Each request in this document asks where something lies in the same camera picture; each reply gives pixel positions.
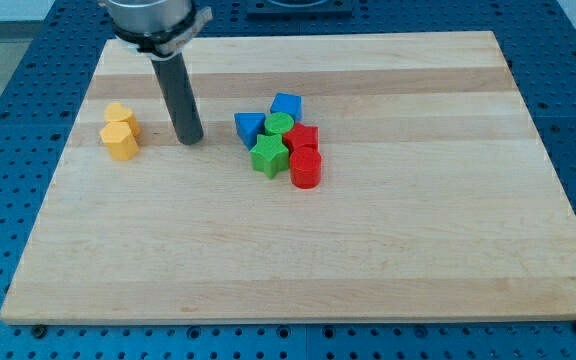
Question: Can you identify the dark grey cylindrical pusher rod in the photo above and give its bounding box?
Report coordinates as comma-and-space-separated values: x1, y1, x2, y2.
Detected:
152, 54, 204, 145

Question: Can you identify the green star block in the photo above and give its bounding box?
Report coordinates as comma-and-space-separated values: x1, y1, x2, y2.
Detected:
250, 134, 290, 179

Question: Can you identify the red cylinder block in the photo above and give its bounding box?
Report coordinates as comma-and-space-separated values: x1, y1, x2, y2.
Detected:
289, 147, 322, 189

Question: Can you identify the yellow heart block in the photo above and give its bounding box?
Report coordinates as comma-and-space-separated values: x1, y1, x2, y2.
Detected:
104, 102, 141, 137

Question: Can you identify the yellow hexagon block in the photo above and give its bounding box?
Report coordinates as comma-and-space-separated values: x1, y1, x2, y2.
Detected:
99, 122, 140, 161

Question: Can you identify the blue triangle block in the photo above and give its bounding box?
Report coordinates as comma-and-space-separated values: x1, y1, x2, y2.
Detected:
234, 112, 266, 150

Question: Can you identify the green cylinder block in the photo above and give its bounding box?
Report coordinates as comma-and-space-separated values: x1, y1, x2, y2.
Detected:
264, 112, 295, 136

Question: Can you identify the blue cube block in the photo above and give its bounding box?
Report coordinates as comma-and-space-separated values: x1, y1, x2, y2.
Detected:
270, 92, 303, 122

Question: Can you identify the red pentagon block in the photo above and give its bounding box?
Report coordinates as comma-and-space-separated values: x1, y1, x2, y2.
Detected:
282, 122, 319, 152

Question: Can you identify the light wooden board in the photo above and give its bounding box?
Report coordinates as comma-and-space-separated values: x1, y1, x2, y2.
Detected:
0, 31, 576, 325

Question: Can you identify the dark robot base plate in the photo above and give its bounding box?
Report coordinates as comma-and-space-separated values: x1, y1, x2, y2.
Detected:
242, 0, 355, 19

